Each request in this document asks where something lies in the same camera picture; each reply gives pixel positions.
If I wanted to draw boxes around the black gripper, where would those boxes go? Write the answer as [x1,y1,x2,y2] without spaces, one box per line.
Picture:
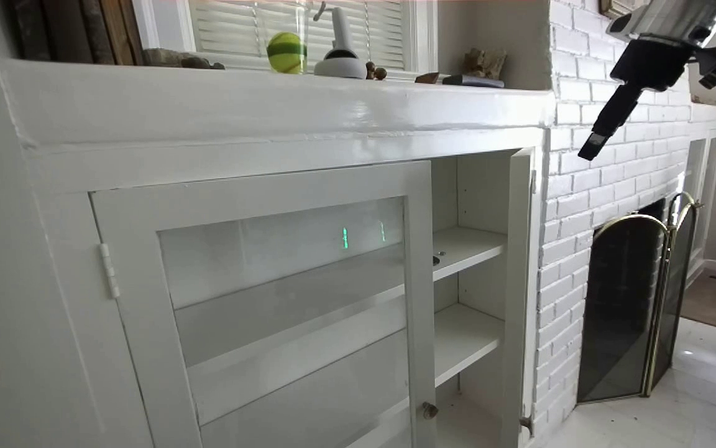
[576,34,697,163]

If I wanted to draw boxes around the white glass cabinet door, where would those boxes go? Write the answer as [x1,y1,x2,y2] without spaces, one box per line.
[87,159,439,448]
[503,146,542,448]

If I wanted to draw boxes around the white built-in cabinet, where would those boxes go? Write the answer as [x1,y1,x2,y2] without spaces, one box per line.
[0,56,554,448]

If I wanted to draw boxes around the white door hinge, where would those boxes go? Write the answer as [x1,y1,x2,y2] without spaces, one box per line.
[97,241,121,300]

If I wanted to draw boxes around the white brick fireplace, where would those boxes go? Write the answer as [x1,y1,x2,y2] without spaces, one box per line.
[529,0,716,448]

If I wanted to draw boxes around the beige shaggy figurine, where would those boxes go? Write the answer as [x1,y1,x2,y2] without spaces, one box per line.
[460,47,510,81]

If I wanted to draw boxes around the brass fireplace screen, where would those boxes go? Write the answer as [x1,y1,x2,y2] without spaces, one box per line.
[576,190,700,405]

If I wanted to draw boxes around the small brown figurine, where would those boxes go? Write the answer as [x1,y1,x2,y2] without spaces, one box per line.
[362,60,391,85]

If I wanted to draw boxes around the white grey gadget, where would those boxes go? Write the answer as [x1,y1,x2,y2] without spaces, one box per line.
[314,1,368,81]

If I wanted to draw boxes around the green tennis ball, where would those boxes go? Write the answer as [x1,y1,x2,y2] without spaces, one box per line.
[265,29,308,77]

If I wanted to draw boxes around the white window blinds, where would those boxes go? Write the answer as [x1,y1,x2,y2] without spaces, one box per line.
[189,0,409,71]

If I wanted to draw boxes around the tan book spine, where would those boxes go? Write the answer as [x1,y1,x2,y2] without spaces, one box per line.
[83,0,147,66]

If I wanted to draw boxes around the dark book spine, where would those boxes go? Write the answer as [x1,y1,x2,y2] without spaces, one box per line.
[5,0,54,62]
[45,0,89,64]

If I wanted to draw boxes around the white window frame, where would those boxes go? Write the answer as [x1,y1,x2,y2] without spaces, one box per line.
[129,0,442,77]

